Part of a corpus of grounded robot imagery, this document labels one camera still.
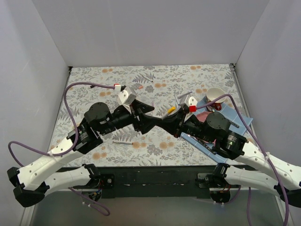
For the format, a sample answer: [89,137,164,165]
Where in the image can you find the yellow pen cap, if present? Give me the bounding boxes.
[167,106,176,114]

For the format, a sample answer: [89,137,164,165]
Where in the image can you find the yellow marker pen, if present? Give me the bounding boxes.
[161,111,171,119]

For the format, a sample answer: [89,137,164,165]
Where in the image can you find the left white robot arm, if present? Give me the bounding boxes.
[7,100,162,207]

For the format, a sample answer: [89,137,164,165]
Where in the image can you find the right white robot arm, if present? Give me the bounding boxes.
[156,110,301,207]

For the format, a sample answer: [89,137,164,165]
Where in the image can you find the pink dotted plate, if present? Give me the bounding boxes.
[196,112,211,122]

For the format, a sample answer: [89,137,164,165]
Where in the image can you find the floral tablecloth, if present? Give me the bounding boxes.
[50,64,246,167]

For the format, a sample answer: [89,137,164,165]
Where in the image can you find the red and white cup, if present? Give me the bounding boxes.
[205,87,226,112]

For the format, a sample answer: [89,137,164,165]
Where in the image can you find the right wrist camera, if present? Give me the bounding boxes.
[180,94,198,122]

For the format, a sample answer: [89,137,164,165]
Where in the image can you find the black handled fork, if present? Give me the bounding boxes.
[189,135,216,155]

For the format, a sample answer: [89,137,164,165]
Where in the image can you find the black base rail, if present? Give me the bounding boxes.
[97,166,215,199]

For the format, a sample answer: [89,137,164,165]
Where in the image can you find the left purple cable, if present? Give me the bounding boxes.
[8,81,121,168]

